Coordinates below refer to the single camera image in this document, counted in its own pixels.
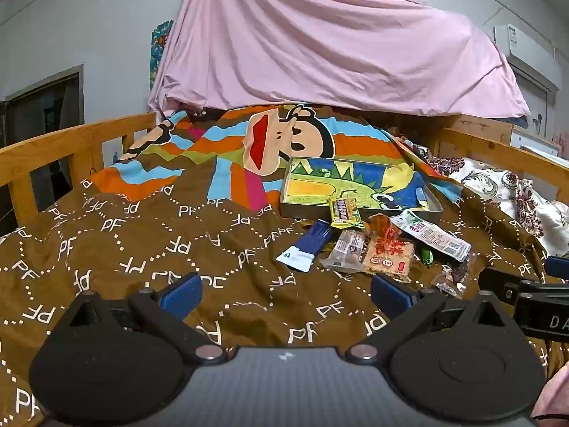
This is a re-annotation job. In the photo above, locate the clear brown cake packet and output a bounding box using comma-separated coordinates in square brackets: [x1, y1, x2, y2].
[319, 228, 372, 273]

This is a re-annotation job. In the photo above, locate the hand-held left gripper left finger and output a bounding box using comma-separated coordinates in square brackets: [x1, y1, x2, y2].
[53, 272, 229, 365]

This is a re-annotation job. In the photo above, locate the large white pink snack packet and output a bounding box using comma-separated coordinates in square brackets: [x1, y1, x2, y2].
[390, 211, 472, 262]

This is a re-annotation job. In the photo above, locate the white floral cloth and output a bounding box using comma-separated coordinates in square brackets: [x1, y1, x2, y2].
[413, 142, 569, 259]

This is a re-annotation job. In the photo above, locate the yellow green snack packet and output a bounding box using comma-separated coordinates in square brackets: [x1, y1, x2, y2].
[326, 196, 366, 230]

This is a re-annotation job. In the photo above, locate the pink sheet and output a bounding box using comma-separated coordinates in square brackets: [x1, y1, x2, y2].
[148, 0, 532, 122]

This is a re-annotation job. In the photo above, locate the dark window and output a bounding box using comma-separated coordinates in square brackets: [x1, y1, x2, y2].
[0, 64, 85, 227]

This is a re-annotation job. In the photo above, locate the metal tray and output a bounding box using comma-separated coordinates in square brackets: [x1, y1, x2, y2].
[279, 157, 444, 224]

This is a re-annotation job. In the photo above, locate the orange chicken snack packet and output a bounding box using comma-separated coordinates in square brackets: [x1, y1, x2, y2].
[369, 213, 403, 243]

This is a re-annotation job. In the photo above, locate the white air conditioner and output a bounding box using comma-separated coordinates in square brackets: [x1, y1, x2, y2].
[493, 24, 561, 90]

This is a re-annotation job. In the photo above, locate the colourful wall poster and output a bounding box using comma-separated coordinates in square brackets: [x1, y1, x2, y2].
[150, 20, 174, 90]

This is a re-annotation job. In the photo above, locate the blue snack packet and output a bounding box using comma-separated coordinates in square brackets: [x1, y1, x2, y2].
[276, 220, 334, 273]

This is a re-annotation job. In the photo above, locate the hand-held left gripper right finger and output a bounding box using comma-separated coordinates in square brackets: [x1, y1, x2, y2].
[342, 273, 521, 365]

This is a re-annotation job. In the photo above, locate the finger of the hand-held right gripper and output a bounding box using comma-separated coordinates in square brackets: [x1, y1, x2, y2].
[544, 255, 569, 283]
[478, 267, 536, 304]

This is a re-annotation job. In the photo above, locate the orange rice cracker packet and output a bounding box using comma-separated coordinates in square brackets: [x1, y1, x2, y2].
[362, 233, 416, 284]

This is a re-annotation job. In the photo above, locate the dark jerky snack packet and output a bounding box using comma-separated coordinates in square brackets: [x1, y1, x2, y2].
[431, 260, 472, 297]

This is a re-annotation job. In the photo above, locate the crayon drawing paper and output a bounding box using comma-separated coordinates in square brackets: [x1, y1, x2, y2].
[289, 159, 434, 212]

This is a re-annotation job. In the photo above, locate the wooden bed frame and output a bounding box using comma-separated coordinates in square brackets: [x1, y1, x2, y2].
[0, 112, 569, 237]

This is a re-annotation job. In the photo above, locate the person's pink clothing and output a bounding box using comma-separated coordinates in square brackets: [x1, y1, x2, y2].
[531, 365, 569, 421]

